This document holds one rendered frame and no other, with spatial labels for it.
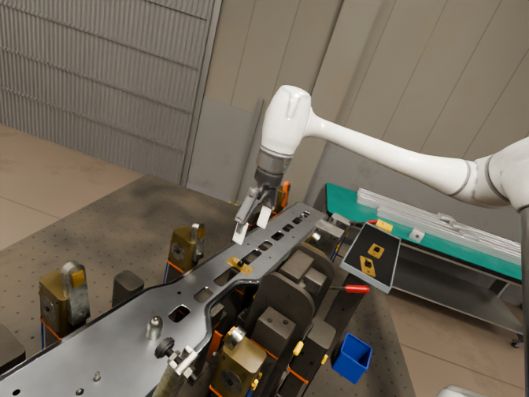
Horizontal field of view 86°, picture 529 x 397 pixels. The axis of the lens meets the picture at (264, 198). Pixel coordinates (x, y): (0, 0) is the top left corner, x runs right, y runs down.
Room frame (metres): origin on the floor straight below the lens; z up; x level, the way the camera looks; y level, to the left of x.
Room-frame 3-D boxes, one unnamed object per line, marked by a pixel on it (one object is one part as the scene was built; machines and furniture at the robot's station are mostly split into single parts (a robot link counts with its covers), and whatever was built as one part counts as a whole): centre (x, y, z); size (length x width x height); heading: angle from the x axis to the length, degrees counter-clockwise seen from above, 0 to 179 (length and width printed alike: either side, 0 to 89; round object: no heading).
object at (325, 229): (0.97, -0.28, 0.90); 0.13 x 0.08 x 0.41; 68
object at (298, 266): (0.57, -0.14, 0.95); 0.18 x 0.13 x 0.49; 158
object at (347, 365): (0.76, -0.48, 0.75); 0.11 x 0.10 x 0.09; 158
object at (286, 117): (0.75, 0.01, 1.47); 0.13 x 0.11 x 0.16; 5
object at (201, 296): (0.57, 0.08, 0.84); 0.12 x 0.05 x 0.29; 68
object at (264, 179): (0.74, 0.01, 1.29); 0.08 x 0.07 x 0.09; 158
